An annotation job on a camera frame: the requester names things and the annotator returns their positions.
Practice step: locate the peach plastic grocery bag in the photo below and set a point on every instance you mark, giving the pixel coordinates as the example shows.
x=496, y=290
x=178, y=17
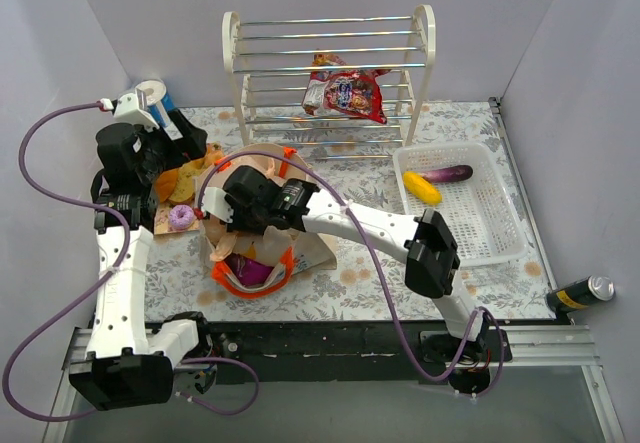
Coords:
x=265, y=249

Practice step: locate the white metal shelf rack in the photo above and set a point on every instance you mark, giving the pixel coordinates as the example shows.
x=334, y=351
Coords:
x=268, y=64

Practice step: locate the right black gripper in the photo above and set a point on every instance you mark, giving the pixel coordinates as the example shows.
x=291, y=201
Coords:
x=255, y=218

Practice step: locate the purple snack bag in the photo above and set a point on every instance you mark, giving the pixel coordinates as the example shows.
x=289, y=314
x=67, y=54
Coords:
x=248, y=272

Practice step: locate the purple eggplant toy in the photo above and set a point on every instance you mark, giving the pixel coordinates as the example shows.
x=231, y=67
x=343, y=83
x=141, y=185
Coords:
x=453, y=174

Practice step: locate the floral bread tray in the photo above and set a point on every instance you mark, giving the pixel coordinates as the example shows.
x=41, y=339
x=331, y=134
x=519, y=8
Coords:
x=161, y=226

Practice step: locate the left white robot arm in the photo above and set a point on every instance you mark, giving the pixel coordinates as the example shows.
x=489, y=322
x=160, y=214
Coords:
x=123, y=365

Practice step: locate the metal can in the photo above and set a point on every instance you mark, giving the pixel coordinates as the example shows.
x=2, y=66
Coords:
x=581, y=294

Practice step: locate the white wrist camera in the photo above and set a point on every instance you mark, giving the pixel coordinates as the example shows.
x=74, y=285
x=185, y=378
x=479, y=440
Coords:
x=213, y=203
x=130, y=108

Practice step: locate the pink donut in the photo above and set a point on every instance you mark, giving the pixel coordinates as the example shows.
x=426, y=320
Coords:
x=181, y=217

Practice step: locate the red candy bag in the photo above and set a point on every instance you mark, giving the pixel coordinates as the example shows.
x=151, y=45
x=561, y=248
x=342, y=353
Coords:
x=353, y=92

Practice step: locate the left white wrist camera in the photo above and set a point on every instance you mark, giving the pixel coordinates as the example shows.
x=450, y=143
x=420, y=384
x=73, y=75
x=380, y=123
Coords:
x=130, y=108

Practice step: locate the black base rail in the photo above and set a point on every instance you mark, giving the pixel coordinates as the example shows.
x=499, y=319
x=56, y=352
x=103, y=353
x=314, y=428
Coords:
x=325, y=351

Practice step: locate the toilet paper roll blue wrap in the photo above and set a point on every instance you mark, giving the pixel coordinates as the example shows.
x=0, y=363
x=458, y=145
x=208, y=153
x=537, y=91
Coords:
x=158, y=101

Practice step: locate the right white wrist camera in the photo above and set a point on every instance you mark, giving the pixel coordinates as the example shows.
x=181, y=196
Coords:
x=213, y=203

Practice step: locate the bread loaf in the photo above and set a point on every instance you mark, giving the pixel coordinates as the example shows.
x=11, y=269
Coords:
x=176, y=186

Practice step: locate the yellow squash toy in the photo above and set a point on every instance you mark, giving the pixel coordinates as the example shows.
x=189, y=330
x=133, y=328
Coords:
x=421, y=188

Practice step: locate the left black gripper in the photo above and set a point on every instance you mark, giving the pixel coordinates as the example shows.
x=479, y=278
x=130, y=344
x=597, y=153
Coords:
x=183, y=130

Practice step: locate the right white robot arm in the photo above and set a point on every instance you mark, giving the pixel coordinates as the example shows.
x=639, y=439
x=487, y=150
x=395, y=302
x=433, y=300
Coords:
x=424, y=244

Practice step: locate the white plastic basket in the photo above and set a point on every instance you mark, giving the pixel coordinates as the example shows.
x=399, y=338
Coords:
x=479, y=211

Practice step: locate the canvas tote bag orange handles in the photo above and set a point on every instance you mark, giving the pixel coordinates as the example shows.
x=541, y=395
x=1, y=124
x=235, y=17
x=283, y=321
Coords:
x=308, y=251

